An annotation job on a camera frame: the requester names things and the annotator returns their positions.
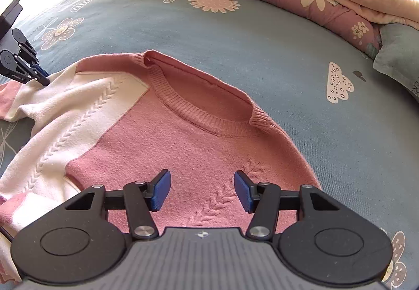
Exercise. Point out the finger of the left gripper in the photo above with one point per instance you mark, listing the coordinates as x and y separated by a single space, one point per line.
39 70
39 78

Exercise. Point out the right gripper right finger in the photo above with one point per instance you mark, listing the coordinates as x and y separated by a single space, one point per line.
262 200

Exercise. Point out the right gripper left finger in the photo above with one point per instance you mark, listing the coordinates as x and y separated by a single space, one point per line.
140 199

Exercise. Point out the pink and cream sweater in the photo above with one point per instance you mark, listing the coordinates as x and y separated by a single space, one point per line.
113 119

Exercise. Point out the blue floral bed sheet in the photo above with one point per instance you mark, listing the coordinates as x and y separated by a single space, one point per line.
354 126

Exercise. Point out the grey-green flower pillow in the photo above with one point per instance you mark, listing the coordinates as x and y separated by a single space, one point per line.
398 57

